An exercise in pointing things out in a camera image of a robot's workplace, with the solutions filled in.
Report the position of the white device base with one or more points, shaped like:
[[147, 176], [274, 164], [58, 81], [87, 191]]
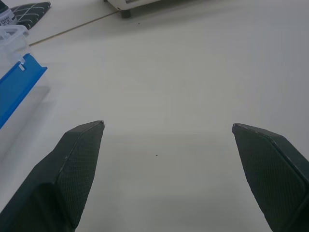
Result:
[[131, 5]]

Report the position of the black patterned pad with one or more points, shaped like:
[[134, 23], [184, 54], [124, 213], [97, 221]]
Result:
[[29, 12]]

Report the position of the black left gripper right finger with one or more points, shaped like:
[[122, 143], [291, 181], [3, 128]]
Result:
[[272, 174]]

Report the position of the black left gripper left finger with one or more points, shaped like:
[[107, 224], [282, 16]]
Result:
[[65, 178]]

